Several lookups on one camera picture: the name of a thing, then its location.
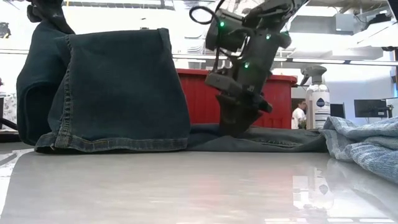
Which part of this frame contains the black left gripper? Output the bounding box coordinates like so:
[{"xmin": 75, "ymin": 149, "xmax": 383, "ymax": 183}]
[{"xmin": 26, "ymin": 0, "xmax": 76, "ymax": 35}]

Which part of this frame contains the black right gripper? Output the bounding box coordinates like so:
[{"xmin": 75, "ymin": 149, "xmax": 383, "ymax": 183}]
[{"xmin": 203, "ymin": 29, "xmax": 293, "ymax": 138}]

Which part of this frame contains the dark navy garment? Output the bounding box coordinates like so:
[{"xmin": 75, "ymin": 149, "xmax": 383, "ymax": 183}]
[{"xmin": 16, "ymin": 20, "xmax": 328, "ymax": 155}]

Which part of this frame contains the blue white striped shirt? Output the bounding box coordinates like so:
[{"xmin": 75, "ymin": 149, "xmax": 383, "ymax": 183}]
[{"xmin": 320, "ymin": 115, "xmax": 398, "ymax": 185}]

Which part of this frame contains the red plastic laundry bin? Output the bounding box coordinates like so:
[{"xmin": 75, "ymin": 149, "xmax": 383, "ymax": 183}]
[{"xmin": 175, "ymin": 68, "xmax": 298, "ymax": 130}]

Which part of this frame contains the person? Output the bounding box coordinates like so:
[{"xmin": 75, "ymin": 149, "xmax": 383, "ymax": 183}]
[{"xmin": 291, "ymin": 99, "xmax": 308, "ymax": 130}]

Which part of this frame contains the clear spray bottle grey trigger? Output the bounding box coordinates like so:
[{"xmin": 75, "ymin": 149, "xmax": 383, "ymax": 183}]
[{"xmin": 299, "ymin": 65, "xmax": 332, "ymax": 130}]

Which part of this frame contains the small black monitor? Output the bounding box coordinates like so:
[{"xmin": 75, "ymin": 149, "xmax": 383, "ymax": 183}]
[{"xmin": 330, "ymin": 103, "xmax": 346, "ymax": 119}]

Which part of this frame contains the long ceiling light strip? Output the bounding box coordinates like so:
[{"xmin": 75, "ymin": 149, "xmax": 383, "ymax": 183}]
[{"xmin": 0, "ymin": 49, "xmax": 398, "ymax": 67}]

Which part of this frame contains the black computer monitor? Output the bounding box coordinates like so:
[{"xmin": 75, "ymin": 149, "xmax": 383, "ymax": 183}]
[{"xmin": 353, "ymin": 98, "xmax": 394, "ymax": 119}]

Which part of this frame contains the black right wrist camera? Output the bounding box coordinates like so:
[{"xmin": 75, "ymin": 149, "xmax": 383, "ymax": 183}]
[{"xmin": 204, "ymin": 8, "xmax": 249, "ymax": 53}]

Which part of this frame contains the ribbed silver ventilation duct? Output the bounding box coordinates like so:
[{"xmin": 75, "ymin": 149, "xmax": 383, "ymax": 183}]
[{"xmin": 182, "ymin": 36, "xmax": 206, "ymax": 55}]

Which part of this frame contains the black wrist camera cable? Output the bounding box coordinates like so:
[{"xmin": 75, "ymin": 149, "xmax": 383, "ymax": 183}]
[{"xmin": 188, "ymin": 0, "xmax": 229, "ymax": 26}]

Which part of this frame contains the black cable loop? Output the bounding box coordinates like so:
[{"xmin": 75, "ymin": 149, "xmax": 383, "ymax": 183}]
[{"xmin": 0, "ymin": 117, "xmax": 19, "ymax": 131}]

